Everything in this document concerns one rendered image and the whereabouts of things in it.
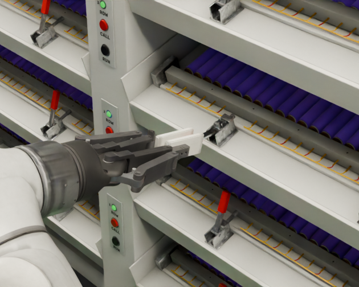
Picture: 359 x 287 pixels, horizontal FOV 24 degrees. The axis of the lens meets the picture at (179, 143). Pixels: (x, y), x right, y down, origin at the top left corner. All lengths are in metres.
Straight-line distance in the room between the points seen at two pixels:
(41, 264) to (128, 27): 0.51
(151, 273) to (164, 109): 0.39
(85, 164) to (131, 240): 0.51
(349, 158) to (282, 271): 0.24
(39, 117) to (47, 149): 0.67
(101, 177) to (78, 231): 0.66
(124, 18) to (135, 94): 0.13
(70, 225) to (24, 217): 0.78
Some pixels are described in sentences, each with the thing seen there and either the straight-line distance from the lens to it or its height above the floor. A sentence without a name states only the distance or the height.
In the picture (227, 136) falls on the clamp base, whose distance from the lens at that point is 1.21.
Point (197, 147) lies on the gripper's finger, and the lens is 1.16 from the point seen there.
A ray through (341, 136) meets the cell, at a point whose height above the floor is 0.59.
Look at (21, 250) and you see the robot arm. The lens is 0.87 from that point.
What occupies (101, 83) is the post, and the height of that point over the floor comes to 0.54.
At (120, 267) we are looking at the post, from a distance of 1.56.
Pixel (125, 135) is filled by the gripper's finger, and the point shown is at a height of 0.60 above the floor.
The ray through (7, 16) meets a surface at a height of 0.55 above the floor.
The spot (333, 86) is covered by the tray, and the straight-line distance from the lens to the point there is 1.01.
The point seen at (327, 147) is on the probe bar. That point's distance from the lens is 1.14.
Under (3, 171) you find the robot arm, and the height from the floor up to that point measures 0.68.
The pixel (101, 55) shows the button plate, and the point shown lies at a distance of 1.32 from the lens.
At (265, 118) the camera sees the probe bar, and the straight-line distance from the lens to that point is 1.19.
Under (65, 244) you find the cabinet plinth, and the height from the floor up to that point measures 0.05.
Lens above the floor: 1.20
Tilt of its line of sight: 33 degrees down
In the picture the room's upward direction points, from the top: straight up
